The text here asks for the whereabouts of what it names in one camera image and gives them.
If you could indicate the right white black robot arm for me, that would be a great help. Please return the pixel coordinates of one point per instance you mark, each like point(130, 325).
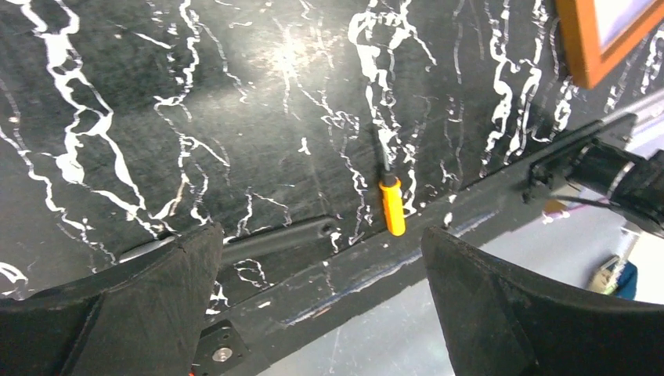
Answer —
point(631, 184)

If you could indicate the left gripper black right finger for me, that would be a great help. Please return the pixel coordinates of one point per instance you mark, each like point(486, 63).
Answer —
point(498, 318)

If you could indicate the black adjustable wrench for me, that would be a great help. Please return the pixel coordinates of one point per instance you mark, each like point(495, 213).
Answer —
point(263, 242)

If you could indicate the yellow handled screwdriver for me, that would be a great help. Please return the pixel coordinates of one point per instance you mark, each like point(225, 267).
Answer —
point(390, 186)

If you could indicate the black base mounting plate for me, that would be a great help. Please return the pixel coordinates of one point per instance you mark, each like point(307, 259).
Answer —
point(268, 307)

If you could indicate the wooden picture frame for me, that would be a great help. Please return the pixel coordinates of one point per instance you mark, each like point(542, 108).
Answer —
point(587, 62)

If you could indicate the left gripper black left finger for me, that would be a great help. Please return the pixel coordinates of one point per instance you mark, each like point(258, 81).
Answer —
point(142, 317)

